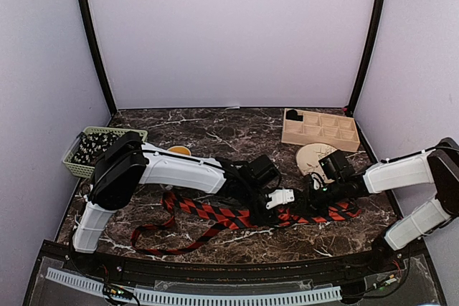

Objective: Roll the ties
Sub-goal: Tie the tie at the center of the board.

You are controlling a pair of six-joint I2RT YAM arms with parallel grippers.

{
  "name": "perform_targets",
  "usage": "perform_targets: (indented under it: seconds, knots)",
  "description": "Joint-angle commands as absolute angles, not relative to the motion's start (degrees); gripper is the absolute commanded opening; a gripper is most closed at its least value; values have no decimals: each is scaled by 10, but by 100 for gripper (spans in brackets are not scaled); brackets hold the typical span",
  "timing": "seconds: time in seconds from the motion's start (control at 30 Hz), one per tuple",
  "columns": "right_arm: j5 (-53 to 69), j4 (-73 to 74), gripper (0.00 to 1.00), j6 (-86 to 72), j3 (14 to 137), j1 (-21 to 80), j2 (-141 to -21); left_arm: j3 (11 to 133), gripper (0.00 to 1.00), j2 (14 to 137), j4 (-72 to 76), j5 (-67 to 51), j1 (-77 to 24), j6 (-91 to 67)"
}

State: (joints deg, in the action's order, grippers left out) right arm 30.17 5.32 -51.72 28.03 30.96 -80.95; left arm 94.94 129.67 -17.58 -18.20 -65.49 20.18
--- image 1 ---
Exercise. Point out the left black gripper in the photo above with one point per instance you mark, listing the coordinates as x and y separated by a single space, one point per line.
272 218

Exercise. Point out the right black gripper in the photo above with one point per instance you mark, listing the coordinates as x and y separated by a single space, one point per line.
310 204

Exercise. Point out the red navy striped tie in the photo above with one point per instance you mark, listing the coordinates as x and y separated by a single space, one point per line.
228 219

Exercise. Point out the white patterned mug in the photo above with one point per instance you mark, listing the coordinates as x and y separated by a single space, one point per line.
180 150

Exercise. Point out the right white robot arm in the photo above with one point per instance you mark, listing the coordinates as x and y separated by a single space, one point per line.
437 165

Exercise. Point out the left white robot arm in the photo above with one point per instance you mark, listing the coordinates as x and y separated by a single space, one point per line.
130 162

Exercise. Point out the bird pattern ceramic plate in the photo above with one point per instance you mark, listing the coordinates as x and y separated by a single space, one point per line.
307 158

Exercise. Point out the wooden compartment organizer box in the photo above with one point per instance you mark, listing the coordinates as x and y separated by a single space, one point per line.
335 130

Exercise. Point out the black rolled tie in box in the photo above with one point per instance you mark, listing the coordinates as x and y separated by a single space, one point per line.
293 115

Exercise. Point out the green plastic basket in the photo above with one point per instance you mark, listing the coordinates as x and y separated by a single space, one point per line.
82 171

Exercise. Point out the black white patterned tie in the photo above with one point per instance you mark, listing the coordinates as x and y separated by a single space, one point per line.
91 146

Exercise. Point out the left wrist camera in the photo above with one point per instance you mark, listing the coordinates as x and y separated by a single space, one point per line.
280 197

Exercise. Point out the black front rail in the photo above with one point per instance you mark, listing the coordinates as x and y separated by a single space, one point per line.
131 271

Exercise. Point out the white slotted cable duct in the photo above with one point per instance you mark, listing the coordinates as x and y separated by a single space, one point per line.
178 293

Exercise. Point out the right black frame post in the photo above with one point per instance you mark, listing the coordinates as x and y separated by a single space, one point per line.
368 49

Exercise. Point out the black frame post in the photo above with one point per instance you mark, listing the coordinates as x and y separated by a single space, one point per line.
368 49
92 42

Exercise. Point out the left black frame post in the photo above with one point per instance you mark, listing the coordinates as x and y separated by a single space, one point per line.
92 42

